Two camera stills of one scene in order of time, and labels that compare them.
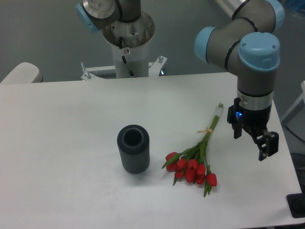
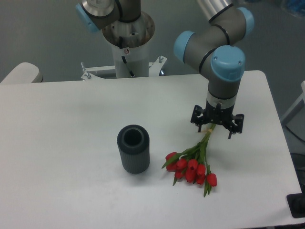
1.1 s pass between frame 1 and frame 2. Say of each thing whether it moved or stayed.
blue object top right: stayed
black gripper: moved
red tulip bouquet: stayed
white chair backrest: stayed
